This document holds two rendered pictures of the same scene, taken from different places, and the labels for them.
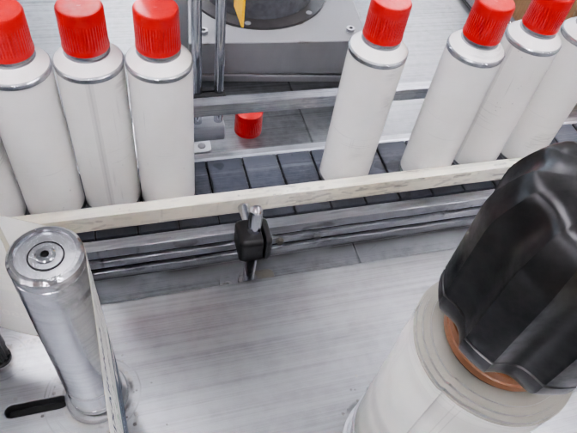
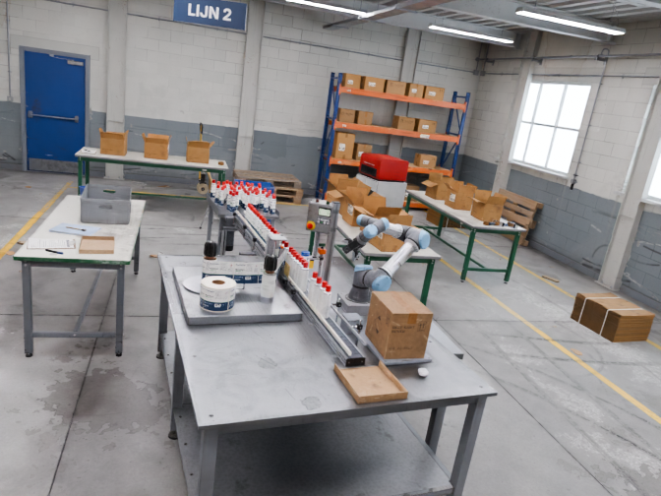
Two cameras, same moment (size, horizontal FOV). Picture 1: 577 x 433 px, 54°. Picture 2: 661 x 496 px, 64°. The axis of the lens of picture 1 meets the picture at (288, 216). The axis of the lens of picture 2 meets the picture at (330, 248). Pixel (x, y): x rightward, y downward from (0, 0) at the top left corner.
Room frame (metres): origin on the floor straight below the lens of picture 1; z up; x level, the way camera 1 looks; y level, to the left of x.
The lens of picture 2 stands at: (0.44, -3.15, 2.18)
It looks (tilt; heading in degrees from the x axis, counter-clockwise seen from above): 17 degrees down; 89
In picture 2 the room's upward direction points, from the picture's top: 8 degrees clockwise
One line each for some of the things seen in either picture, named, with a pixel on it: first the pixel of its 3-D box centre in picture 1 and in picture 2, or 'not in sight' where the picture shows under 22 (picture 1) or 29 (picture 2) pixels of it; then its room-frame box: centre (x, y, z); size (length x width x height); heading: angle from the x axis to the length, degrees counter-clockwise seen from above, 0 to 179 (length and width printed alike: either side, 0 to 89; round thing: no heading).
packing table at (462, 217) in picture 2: not in sight; (453, 232); (2.38, 4.56, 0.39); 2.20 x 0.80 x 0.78; 107
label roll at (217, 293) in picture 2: not in sight; (217, 293); (-0.12, -0.29, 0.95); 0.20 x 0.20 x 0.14
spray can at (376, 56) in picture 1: (363, 100); (313, 287); (0.43, -0.05, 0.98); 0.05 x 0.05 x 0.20
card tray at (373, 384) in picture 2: not in sight; (369, 380); (0.77, -0.85, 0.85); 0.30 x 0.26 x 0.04; 113
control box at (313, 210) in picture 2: not in sight; (321, 217); (0.41, 0.20, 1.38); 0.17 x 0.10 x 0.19; 168
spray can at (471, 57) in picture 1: (453, 97); (317, 292); (0.46, -0.14, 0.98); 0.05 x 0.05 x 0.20
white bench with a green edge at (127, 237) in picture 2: not in sight; (92, 266); (-1.55, 1.24, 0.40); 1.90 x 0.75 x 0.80; 107
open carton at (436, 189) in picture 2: not in sight; (440, 186); (2.15, 5.13, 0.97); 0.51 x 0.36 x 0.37; 20
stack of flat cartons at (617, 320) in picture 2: not in sight; (611, 316); (3.83, 2.49, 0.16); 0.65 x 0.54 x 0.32; 111
